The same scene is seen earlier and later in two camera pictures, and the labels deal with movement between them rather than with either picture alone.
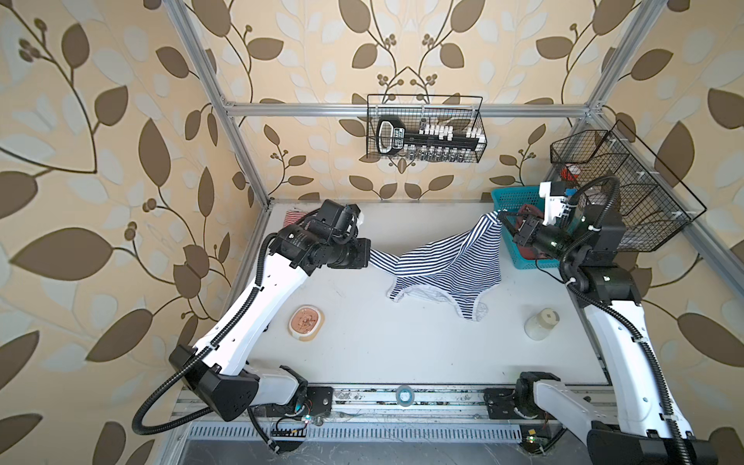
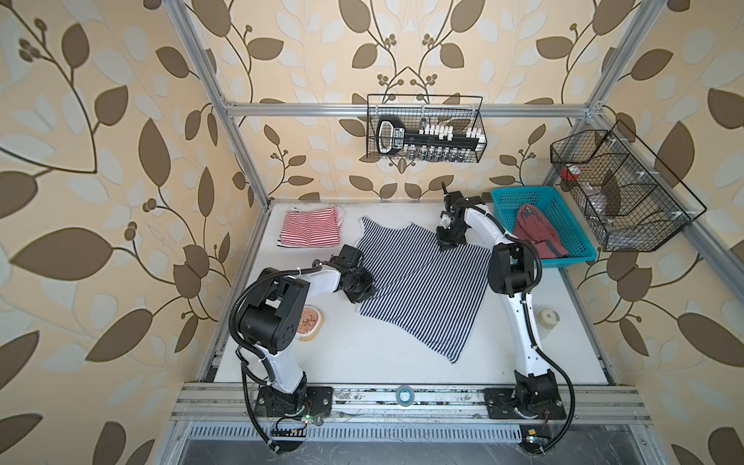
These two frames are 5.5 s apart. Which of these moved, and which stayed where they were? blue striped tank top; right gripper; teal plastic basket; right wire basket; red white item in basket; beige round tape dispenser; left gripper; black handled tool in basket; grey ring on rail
Moved: left gripper; right gripper; blue striped tank top
Stayed: beige round tape dispenser; grey ring on rail; right wire basket; black handled tool in basket; teal plastic basket; red white item in basket
